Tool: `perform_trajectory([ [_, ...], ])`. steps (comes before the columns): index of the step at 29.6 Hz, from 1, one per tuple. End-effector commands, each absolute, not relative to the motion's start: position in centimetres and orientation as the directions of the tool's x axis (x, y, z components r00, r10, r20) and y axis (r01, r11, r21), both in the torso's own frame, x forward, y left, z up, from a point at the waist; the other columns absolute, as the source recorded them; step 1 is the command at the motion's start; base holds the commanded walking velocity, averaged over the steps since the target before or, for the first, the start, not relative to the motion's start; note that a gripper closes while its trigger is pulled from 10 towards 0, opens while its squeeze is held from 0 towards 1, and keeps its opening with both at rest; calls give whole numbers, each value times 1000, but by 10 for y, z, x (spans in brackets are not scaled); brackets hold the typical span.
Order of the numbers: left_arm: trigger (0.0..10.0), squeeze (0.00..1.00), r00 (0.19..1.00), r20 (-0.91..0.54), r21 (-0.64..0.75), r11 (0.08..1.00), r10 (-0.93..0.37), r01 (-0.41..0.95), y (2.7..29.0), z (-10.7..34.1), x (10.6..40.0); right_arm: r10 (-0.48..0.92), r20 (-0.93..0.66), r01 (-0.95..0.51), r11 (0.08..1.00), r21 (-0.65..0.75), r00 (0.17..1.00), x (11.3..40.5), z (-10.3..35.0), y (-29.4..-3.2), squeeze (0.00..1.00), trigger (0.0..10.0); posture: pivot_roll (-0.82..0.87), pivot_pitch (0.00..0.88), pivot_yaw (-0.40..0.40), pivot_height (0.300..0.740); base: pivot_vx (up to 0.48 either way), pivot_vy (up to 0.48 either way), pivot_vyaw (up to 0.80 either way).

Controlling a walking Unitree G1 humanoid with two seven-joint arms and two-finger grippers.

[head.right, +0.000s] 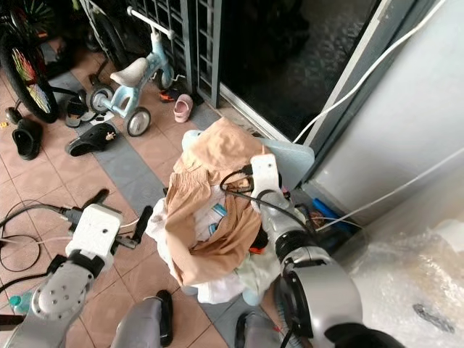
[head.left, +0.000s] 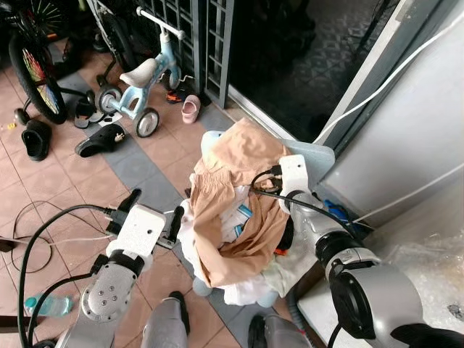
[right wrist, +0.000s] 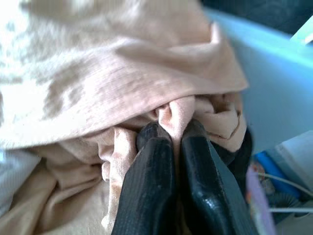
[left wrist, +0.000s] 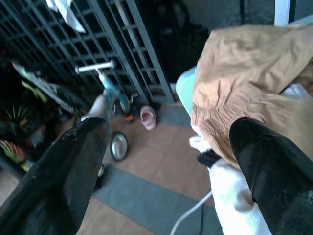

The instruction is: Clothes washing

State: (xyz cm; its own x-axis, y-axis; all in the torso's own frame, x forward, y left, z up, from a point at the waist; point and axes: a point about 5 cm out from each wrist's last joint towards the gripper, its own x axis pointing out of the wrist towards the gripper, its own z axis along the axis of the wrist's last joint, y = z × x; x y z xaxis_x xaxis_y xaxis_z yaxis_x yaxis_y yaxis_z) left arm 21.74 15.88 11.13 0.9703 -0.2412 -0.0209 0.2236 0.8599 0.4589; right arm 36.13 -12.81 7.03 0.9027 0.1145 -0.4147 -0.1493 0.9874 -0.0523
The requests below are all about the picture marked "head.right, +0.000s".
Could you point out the white garment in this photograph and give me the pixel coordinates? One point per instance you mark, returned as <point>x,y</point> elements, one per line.
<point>214,290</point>

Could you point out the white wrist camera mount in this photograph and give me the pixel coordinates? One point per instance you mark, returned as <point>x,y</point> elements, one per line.
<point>94,228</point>
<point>265,174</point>

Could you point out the grey robot leg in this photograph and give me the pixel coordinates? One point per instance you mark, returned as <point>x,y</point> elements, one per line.
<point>138,326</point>
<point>257,335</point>

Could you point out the pink child shoe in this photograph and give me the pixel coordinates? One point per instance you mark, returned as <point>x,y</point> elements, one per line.
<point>183,107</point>

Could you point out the clear water bottle green cap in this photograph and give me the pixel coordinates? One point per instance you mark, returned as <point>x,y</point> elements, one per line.
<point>20,303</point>

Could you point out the grey left robot leg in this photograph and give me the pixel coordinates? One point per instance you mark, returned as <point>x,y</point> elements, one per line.
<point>138,326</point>

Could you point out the pale green garment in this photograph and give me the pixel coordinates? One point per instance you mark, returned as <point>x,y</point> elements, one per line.
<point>257,274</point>

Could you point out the clear plastic bubble sheet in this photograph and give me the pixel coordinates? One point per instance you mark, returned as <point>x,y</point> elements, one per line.
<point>406,283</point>

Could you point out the light blue laundry basket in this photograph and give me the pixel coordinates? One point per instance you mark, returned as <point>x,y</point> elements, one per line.
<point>297,156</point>

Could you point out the black clog with charm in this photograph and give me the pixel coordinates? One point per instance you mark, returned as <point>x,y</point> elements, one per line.
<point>90,139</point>

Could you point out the black garment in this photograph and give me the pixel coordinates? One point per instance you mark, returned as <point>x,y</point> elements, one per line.
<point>259,239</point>

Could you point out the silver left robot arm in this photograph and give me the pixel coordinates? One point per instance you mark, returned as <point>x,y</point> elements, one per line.
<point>61,290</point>

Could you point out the black bicycle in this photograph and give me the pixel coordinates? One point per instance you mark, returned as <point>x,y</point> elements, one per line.
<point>109,32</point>

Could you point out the bicycle with colourful spokes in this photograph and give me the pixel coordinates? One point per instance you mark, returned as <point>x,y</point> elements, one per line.
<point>29,76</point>

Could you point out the grey right robot leg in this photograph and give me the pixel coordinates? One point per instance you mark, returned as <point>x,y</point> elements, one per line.
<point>257,335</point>

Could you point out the plain black clog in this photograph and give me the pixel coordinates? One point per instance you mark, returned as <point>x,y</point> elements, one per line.
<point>27,139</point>

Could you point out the light blue kids balance bike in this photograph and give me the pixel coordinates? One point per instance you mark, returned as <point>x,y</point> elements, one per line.
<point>130,72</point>

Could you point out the blue plastic item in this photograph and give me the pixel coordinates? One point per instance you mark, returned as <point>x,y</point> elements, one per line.
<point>328,215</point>

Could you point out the beige garment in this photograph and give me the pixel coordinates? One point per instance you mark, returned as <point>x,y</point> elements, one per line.
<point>217,156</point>

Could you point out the orange and black shoe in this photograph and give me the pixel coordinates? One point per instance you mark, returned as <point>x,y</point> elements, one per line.
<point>169,92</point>

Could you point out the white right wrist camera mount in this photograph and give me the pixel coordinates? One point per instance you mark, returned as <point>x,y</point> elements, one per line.
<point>265,174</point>

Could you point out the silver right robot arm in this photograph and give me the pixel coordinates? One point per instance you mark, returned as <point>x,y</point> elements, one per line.
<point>333,297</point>

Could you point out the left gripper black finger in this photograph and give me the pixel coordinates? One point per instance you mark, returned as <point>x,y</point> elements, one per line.
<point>143,223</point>
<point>96,199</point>

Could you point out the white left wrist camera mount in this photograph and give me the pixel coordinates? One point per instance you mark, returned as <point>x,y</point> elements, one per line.
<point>94,228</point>

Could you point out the grey door frame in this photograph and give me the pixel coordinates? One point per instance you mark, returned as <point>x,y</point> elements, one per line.
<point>351,65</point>

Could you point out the dark metal gate grille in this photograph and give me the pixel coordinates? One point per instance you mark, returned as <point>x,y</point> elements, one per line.
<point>206,51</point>

